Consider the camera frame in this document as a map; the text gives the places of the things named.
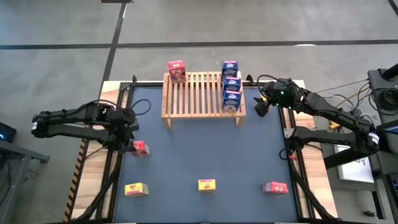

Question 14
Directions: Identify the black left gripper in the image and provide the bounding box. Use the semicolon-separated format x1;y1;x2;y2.
107;107;140;154

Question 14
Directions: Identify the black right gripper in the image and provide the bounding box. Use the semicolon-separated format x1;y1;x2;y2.
253;78;301;118

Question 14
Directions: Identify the red Froot Loops cereal box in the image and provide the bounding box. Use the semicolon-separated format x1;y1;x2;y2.
167;59;187;85
132;139;151;158
262;181;289;195

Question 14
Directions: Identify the blue Frosted Flakes cereal box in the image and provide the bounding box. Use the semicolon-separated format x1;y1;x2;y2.
222;76;243;94
220;60;239;80
221;90;243;113

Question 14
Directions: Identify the wooden slatted shelf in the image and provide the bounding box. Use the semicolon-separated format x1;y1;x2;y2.
160;70;248;129

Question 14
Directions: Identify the blue table mat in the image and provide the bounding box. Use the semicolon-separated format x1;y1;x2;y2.
113;85;299;223

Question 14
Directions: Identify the yellow black hazard tape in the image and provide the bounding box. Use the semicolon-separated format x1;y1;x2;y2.
63;136;94;222

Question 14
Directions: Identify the black metal crossbar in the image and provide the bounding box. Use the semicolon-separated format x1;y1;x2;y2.
323;129;398;170

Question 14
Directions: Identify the white board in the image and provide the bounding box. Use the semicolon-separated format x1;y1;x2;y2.
334;146;376;184

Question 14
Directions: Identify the dark grey equipment stand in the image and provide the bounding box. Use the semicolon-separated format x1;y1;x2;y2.
366;63;398;125

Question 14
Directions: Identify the grey side table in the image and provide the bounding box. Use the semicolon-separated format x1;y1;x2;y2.
0;139;50;224

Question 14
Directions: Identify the black device with blue light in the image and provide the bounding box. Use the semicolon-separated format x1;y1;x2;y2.
0;121;18;143

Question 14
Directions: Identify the monitor with blue screen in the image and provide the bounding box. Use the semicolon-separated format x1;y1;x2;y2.
376;119;398;136

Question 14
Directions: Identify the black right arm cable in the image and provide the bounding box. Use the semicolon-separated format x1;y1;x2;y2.
256;73;280;94

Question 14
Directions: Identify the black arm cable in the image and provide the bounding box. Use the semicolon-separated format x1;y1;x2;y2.
256;73;280;94
130;98;152;116

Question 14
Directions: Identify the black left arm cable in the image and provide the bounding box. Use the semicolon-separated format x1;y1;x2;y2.
130;98;152;116

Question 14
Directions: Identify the thin blue cable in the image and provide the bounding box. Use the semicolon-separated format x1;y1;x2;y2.
279;147;292;162

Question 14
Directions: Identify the black metal table frame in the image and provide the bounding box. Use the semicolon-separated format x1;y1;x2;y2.
73;74;338;224

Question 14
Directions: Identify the black cable coil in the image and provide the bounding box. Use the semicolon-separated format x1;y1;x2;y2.
369;86;398;110

